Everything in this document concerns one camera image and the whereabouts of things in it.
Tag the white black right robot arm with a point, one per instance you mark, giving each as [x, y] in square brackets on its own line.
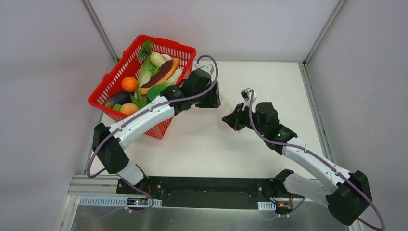
[345, 194]

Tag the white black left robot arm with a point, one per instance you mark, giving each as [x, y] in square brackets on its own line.
[109, 143]

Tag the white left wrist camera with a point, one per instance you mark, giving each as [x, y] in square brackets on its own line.
[209, 68]

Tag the red plastic basket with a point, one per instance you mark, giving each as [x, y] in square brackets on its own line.
[130, 66]

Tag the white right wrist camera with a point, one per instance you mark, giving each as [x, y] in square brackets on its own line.
[249, 97]

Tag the aluminium frame rail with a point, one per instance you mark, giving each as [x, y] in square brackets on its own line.
[102, 185]

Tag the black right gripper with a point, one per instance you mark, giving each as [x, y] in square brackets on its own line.
[237, 117]

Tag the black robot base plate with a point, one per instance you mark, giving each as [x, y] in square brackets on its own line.
[217, 193]

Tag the green leafy lettuce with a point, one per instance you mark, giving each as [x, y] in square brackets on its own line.
[148, 69]

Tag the purple eggplant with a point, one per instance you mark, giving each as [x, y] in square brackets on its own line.
[120, 98]

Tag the yellow red peach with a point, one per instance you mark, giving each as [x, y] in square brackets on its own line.
[128, 108]

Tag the orange tangerine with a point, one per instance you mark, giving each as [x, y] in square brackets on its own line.
[129, 84]

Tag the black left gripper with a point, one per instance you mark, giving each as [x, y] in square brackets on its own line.
[210, 98]

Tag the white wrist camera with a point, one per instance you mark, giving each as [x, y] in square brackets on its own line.
[249, 97]
[209, 68]

